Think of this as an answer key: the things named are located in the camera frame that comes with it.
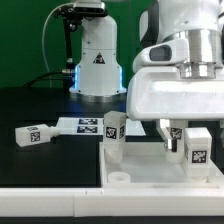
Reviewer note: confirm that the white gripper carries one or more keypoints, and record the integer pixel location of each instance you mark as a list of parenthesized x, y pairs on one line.
[(159, 93)]

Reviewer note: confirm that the white square tabletop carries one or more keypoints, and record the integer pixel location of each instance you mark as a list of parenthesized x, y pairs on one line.
[(144, 165)]

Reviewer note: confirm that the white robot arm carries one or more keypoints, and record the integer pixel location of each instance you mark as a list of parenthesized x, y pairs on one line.
[(179, 73)]

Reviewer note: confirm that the white marker sheet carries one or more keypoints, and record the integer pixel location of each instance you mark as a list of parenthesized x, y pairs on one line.
[(94, 126)]

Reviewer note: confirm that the white front fence bar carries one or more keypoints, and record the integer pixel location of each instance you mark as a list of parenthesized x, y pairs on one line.
[(111, 202)]

